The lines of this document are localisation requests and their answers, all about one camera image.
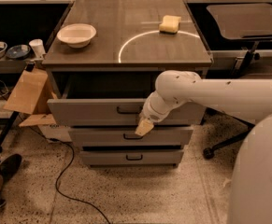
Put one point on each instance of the white paper cup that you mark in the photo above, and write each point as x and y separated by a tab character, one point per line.
38	48

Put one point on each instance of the grey middle drawer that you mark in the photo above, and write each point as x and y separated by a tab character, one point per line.
116	136

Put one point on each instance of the grey bottom drawer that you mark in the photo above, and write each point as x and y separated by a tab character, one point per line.
138	157

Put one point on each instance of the brown cardboard box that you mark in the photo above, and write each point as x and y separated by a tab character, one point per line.
30	96

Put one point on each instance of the grey drawer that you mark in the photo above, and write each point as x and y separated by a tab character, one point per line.
116	136
91	98
138	157

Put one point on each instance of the white bowl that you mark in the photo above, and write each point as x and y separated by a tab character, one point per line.
78	35

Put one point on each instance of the yellow sponge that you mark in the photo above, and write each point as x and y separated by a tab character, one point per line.
170	24

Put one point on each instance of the dark blue plate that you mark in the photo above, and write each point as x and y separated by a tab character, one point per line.
18	52

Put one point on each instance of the grey drawer cabinet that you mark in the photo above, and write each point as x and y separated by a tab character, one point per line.
128	39

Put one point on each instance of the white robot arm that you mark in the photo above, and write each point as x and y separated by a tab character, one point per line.
251	185

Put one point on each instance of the black top drawer handle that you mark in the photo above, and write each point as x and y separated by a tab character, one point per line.
128	111

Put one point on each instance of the grey top drawer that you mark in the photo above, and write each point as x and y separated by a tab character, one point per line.
91	98

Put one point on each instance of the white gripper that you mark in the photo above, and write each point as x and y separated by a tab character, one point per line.
150	113

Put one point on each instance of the black office chair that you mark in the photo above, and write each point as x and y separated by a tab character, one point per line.
250	31

